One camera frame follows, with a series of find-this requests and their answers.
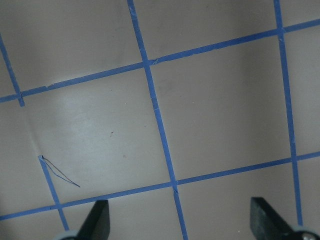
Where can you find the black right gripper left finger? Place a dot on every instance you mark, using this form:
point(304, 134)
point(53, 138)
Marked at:
point(97, 223)

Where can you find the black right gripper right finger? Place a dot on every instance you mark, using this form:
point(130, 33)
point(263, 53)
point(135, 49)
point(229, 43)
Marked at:
point(266, 224)

